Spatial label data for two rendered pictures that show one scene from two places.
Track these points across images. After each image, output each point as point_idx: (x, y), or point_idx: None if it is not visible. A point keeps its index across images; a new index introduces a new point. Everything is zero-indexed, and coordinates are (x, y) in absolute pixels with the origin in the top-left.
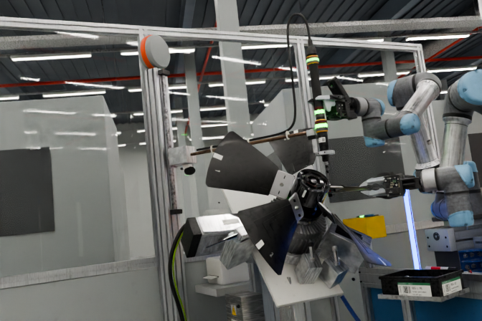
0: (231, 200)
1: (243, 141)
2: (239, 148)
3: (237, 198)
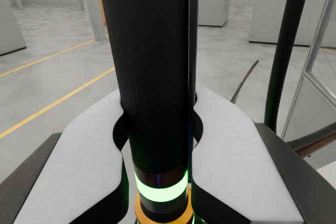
0: (320, 173)
1: (238, 87)
2: (234, 93)
3: (333, 182)
